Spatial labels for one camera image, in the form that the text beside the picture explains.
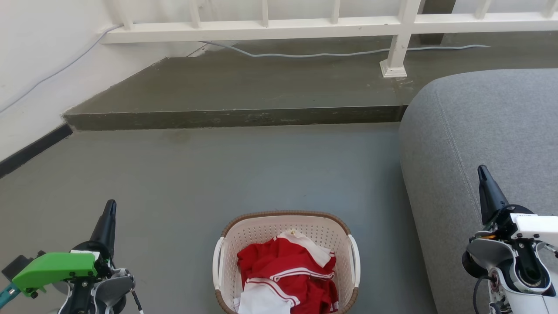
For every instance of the cream perforated laundry basket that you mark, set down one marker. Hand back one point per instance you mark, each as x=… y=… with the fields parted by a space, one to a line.
x=244 y=244

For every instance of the grey fabric sofa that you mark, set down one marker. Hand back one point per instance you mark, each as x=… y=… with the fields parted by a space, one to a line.
x=479 y=131

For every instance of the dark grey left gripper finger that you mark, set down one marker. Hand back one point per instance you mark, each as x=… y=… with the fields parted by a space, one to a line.
x=106 y=226

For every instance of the red white-striped garment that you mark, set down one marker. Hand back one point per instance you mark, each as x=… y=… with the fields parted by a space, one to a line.
x=301 y=279

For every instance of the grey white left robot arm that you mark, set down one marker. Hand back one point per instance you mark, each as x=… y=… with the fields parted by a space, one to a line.
x=102 y=292

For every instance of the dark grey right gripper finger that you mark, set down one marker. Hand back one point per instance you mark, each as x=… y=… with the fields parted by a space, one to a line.
x=490 y=196

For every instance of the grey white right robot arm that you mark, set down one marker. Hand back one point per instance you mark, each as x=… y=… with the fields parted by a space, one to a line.
x=510 y=270

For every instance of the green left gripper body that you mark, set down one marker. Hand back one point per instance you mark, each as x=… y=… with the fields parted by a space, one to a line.
x=56 y=266

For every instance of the black baseboard strip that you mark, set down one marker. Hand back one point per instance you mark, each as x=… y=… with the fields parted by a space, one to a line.
x=32 y=149

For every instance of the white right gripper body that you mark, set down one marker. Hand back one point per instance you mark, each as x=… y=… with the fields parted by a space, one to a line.
x=534 y=229

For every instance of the white garment with red trim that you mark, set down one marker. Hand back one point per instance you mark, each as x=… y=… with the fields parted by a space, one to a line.
x=261 y=301

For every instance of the white wooden railing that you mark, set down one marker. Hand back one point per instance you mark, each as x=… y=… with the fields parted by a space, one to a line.
x=305 y=26

